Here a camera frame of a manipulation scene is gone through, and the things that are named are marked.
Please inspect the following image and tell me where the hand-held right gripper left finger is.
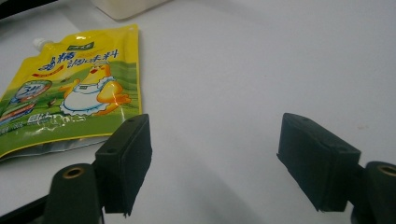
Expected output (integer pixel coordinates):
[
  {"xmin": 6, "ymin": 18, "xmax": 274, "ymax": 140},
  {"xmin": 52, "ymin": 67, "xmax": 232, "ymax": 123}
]
[{"xmin": 92, "ymin": 113, "xmax": 153, "ymax": 217}]

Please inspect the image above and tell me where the yellow spouted seasoning pouch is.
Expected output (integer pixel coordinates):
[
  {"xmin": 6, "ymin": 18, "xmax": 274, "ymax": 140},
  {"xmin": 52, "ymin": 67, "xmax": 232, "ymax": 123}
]
[{"xmin": 0, "ymin": 23, "xmax": 144, "ymax": 163}]

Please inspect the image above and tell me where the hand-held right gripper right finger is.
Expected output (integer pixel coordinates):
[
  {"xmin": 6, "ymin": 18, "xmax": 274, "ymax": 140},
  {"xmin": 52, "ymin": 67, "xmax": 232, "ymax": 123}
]
[{"xmin": 276, "ymin": 112, "xmax": 362, "ymax": 213}]

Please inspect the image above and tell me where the beige plastic box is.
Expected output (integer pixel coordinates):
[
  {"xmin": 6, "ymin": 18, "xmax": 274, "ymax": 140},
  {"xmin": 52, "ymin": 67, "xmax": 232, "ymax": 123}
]
[{"xmin": 90, "ymin": 0, "xmax": 173, "ymax": 21}]

